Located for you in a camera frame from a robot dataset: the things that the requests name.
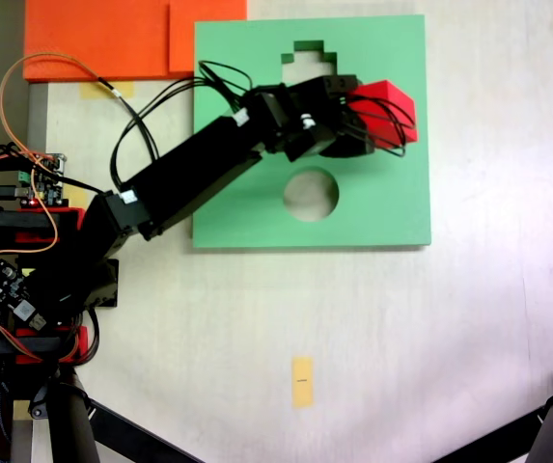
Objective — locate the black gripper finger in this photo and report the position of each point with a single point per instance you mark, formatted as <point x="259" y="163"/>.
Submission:
<point x="348" y="148"/>
<point x="341" y="84"/>

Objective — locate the red square block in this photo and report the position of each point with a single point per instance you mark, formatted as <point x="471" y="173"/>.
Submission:
<point x="384" y="90"/>

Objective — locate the large orange foam block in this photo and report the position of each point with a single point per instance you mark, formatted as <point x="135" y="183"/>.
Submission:
<point x="92" y="38"/>

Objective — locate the green shape sorting board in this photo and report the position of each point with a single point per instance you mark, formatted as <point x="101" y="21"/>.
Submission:
<point x="392" y="202"/>

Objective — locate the yellow masking tape piece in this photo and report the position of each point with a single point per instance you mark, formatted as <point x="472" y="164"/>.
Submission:
<point x="77" y="198"/>
<point x="92" y="90"/>
<point x="21" y="410"/>

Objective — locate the yellow tape marker strip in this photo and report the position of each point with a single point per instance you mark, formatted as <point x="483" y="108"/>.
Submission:
<point x="302" y="393"/>

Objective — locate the circuit board with green terminal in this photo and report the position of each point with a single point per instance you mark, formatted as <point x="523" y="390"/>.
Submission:
<point x="47" y="185"/>

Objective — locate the black table clamp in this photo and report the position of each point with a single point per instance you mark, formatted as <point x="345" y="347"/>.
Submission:
<point x="15" y="221"/>
<point x="30" y="345"/>

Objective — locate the red printed base bracket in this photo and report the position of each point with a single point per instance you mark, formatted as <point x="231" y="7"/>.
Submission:
<point x="81" y="340"/>
<point x="73" y="224"/>

